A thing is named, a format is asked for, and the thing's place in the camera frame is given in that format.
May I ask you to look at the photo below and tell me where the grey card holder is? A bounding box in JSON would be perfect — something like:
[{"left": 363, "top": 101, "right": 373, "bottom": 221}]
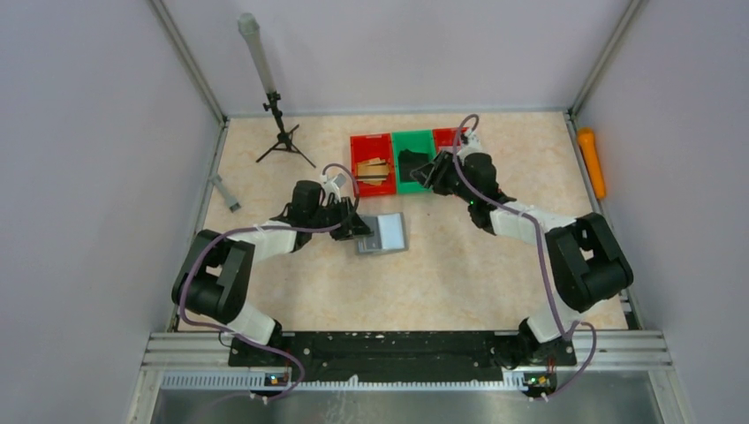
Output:
[{"left": 356, "top": 212, "right": 409, "bottom": 255}]

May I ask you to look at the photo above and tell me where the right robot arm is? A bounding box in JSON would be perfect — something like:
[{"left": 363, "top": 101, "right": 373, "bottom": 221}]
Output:
[{"left": 410, "top": 151, "right": 634, "bottom": 368}]

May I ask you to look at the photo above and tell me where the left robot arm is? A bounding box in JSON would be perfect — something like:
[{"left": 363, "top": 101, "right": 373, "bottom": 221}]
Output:
[{"left": 171, "top": 180, "right": 373, "bottom": 345}]

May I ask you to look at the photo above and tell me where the black item in bin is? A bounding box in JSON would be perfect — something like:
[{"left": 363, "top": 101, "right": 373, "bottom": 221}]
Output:
[{"left": 397, "top": 149, "right": 431, "bottom": 183}]

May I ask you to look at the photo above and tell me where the green bin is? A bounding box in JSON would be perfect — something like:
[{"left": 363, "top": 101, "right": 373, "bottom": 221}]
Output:
[{"left": 391, "top": 130, "right": 436, "bottom": 194}]

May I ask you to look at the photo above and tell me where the right red bin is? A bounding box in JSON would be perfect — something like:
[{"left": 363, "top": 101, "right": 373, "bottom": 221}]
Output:
[{"left": 432, "top": 127, "right": 472, "bottom": 155}]

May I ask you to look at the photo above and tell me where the red bin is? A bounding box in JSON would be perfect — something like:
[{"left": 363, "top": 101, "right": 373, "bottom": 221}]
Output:
[
  {"left": 432, "top": 127, "right": 472, "bottom": 155},
  {"left": 350, "top": 133, "right": 397, "bottom": 197}
]

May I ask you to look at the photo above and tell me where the left red bin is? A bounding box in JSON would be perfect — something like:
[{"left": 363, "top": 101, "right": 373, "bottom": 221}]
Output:
[{"left": 350, "top": 133, "right": 397, "bottom": 197}]

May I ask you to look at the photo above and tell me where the orange flashlight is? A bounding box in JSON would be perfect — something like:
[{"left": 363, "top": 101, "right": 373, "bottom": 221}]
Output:
[{"left": 577, "top": 127, "right": 607, "bottom": 200}]

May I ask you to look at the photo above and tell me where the black tripod with grey tube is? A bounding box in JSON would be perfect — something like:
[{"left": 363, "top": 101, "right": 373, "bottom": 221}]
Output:
[{"left": 238, "top": 12, "right": 316, "bottom": 169}]

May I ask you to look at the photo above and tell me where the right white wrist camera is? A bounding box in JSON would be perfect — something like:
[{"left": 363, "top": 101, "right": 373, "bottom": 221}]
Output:
[{"left": 457, "top": 130, "right": 485, "bottom": 161}]

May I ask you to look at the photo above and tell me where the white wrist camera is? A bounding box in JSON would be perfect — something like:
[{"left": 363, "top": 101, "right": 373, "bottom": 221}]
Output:
[
  {"left": 320, "top": 172, "right": 348, "bottom": 201},
  {"left": 457, "top": 130, "right": 485, "bottom": 161}
]

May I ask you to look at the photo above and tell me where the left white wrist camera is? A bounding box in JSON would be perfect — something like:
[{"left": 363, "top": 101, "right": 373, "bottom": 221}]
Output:
[{"left": 320, "top": 172, "right": 348, "bottom": 201}]

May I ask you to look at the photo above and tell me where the small grey bracket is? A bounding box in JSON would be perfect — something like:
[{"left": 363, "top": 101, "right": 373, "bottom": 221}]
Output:
[{"left": 208, "top": 173, "right": 241, "bottom": 213}]

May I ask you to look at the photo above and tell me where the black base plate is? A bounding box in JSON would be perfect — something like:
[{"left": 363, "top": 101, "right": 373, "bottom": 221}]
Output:
[{"left": 228, "top": 331, "right": 578, "bottom": 382}]

